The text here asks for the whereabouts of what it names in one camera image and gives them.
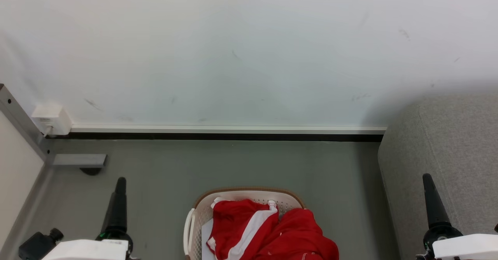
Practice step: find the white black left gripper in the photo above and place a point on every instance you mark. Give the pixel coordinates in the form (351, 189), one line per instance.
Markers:
(89, 250)

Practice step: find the grey fabric sofa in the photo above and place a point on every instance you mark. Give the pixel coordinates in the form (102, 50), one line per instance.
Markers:
(447, 143)

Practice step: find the white laundry basket brown rim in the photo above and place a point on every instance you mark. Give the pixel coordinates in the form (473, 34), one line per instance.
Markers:
(202, 213)

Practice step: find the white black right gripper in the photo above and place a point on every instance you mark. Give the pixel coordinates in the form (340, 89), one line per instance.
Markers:
(463, 248)

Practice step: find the white wall power adapter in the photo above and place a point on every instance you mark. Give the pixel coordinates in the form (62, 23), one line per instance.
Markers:
(52, 118)

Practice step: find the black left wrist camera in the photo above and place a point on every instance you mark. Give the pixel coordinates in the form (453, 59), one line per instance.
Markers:
(37, 246)

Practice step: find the grey frame foot bar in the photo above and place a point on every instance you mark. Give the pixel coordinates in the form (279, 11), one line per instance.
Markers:
(79, 160)

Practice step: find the grey metal frame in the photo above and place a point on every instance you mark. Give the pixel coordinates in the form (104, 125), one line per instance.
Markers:
(17, 114)

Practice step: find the white baseboard strip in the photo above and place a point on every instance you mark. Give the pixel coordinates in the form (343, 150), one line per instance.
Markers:
(233, 129)

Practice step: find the white liner sheet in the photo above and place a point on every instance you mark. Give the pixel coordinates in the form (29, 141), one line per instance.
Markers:
(206, 234)

